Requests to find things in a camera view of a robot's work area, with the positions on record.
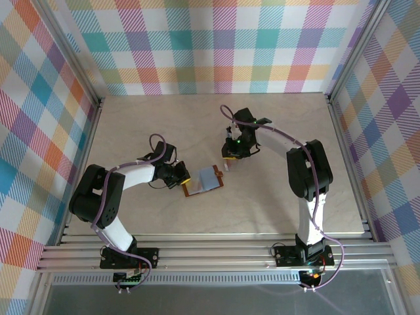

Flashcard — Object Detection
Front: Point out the clear acrylic card box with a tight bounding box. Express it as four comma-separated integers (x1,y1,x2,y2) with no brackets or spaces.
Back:
222,121,240,173

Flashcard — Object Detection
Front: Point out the brown leather card holder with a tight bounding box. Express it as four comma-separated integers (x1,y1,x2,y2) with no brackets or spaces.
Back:
182,165,226,199

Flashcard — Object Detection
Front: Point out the perforated metal strip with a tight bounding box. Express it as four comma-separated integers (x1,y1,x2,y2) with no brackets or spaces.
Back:
51,274,302,286

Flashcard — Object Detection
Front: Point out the grey metal sheet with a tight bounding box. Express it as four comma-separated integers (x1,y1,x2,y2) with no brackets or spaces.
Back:
41,268,400,315

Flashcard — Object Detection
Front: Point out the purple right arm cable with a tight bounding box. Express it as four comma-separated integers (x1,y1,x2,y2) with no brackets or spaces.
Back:
219,104,345,292

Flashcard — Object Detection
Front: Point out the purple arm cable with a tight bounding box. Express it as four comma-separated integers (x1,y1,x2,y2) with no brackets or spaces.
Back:
219,104,345,292
85,133,180,293

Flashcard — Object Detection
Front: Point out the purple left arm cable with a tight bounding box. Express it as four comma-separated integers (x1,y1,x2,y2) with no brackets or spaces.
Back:
85,133,180,293

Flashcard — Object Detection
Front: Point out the aluminium rail frame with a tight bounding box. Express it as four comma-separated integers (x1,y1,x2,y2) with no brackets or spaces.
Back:
35,233,398,274

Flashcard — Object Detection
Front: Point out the aluminium left side rail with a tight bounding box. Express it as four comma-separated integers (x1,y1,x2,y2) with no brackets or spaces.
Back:
56,96,106,245

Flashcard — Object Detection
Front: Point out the aluminium rail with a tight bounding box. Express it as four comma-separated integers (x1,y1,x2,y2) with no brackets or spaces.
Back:
324,93,377,243
56,96,106,245

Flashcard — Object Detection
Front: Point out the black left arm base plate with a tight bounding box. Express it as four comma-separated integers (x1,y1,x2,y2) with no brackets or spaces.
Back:
100,246,161,270

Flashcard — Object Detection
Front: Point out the aluminium right side rail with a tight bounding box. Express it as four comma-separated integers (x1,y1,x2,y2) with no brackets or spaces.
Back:
324,93,377,243

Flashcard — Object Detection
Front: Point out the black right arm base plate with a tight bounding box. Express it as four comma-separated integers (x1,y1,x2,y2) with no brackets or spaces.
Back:
274,244,335,267

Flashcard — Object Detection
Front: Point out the aluminium right corner post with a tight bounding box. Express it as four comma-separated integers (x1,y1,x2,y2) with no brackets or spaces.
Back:
324,0,393,102

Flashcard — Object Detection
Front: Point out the aluminium corner post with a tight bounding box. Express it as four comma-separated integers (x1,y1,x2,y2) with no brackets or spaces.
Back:
35,0,105,111
324,0,393,102

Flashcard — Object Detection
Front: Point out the aluminium left corner post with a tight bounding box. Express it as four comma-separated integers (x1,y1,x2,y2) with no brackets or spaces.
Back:
35,0,105,111

